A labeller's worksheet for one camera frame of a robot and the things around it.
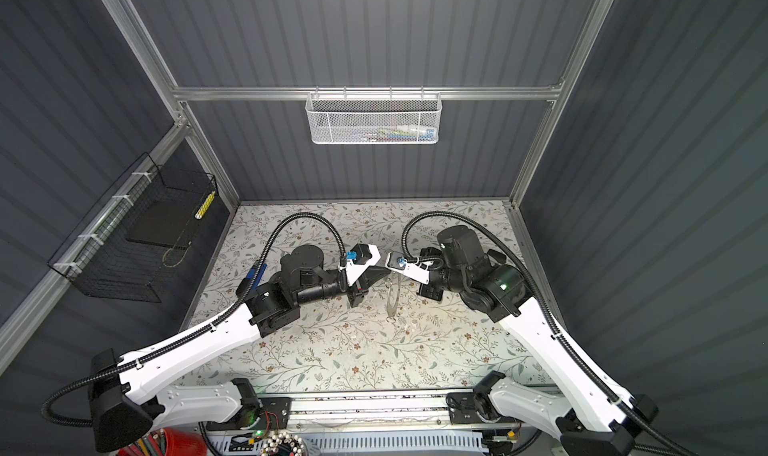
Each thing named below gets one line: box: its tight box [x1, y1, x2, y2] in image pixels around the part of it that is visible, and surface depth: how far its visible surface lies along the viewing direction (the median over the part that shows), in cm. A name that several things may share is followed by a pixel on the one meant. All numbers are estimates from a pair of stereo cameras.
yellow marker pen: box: [194, 190, 216, 220], surface depth 83 cm
